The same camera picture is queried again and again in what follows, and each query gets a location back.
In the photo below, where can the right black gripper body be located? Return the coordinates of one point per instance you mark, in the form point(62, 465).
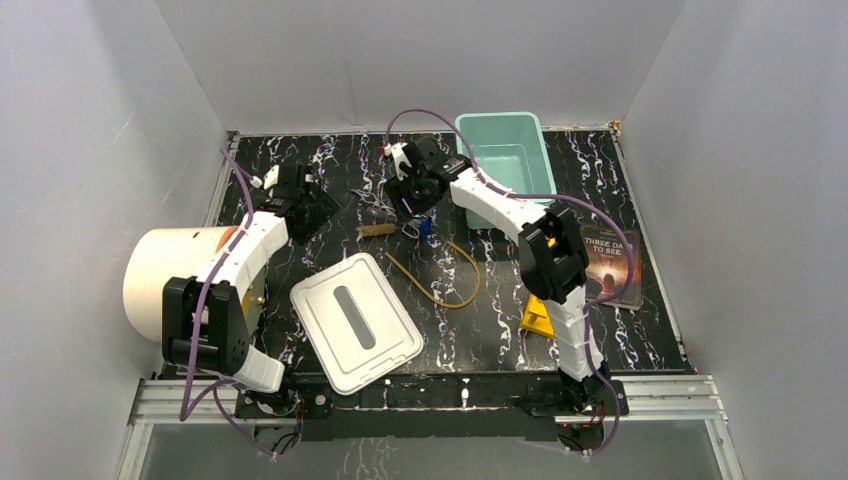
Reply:
point(410, 189)

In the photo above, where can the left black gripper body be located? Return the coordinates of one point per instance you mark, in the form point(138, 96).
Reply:
point(317, 208)

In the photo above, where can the blue clip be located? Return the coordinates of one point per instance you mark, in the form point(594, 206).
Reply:
point(425, 227)

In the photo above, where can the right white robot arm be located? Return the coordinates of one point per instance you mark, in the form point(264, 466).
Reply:
point(552, 256)

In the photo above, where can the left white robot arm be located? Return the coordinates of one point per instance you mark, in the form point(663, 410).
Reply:
point(203, 322)

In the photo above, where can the tan bottle brush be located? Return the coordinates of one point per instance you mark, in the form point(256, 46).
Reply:
point(368, 231)

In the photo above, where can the tan rubber tube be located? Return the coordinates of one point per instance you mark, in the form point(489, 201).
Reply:
point(442, 272)

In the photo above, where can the teal plastic bin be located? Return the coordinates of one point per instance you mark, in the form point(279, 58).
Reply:
point(510, 149)

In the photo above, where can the white bin lid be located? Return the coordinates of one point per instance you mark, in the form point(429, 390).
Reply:
point(356, 323)

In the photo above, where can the white and orange cylinder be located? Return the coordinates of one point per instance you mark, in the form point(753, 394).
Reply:
point(160, 255)

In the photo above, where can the yellow test tube rack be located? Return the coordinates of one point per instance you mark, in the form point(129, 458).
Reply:
point(535, 318)

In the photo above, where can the dark book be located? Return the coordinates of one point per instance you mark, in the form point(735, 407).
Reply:
point(608, 266)

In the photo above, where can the metal wire test tube holder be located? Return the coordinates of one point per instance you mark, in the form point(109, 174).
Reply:
point(385, 211)

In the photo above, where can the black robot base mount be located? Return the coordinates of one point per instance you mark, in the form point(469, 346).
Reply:
point(540, 405)

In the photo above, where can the aluminium frame rail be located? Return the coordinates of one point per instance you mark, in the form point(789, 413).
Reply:
point(675, 397)

